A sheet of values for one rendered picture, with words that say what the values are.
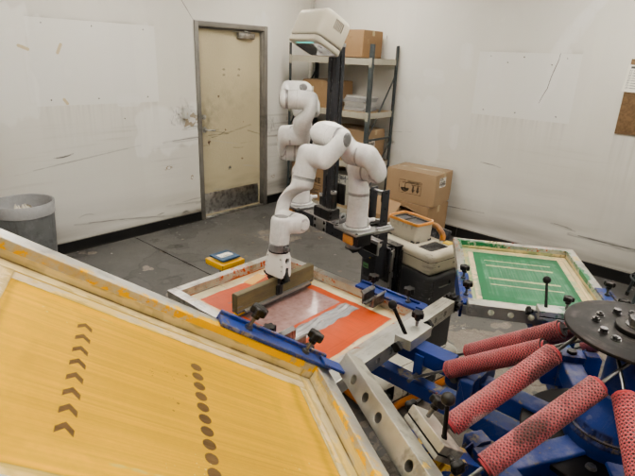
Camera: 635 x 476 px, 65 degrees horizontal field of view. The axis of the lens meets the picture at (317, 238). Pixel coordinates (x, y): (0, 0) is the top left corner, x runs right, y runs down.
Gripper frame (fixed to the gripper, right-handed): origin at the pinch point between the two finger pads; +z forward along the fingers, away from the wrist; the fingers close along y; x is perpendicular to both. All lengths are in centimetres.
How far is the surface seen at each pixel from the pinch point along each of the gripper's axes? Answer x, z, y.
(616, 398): 22, -22, -116
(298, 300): -6.6, 5.0, -6.1
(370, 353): 16, -2, -55
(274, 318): 9.6, 6.3, -9.7
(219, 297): 12.8, 6.7, 17.5
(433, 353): 3, -3, -69
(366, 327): -9.2, 4.7, -37.0
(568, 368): -22, -3, -100
